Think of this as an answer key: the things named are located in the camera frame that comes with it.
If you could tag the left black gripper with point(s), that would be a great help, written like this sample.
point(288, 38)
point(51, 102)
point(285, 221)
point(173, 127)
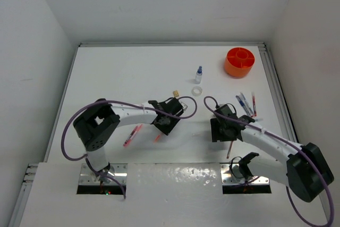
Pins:
point(165, 129)

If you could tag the red pink barrel pen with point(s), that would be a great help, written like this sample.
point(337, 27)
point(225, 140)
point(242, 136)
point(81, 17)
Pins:
point(128, 140)

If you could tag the red gel pen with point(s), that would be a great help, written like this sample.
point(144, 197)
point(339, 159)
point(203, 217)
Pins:
point(229, 150)

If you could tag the red clear cap pen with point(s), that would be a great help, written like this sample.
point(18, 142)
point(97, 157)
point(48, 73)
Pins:
point(254, 104)

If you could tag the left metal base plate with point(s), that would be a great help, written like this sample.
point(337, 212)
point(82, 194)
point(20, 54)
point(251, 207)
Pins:
point(116, 171)

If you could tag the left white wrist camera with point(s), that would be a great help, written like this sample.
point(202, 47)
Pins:
point(184, 106)

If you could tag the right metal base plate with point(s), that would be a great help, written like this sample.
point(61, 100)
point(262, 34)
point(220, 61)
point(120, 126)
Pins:
point(231, 176)

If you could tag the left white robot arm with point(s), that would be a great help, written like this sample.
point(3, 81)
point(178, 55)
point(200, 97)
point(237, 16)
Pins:
point(96, 124)

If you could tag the clear tape roll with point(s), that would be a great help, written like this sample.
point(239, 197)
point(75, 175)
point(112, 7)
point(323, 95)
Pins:
point(196, 91)

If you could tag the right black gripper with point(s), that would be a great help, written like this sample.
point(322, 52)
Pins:
point(215, 134)

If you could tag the blue clear pen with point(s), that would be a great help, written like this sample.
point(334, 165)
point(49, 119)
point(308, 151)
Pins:
point(243, 106)

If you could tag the blue cap spray bottle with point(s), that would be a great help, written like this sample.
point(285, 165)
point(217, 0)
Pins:
point(198, 75)

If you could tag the metal base plate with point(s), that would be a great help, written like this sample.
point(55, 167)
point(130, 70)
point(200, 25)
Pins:
point(231, 176)
point(116, 171)

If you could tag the orange round pen holder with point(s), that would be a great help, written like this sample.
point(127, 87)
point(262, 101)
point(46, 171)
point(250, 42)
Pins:
point(238, 62)

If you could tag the thin pink pen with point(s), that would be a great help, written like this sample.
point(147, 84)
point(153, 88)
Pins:
point(139, 128)

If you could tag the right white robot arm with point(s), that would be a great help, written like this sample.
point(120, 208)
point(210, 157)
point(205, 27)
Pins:
point(302, 168)

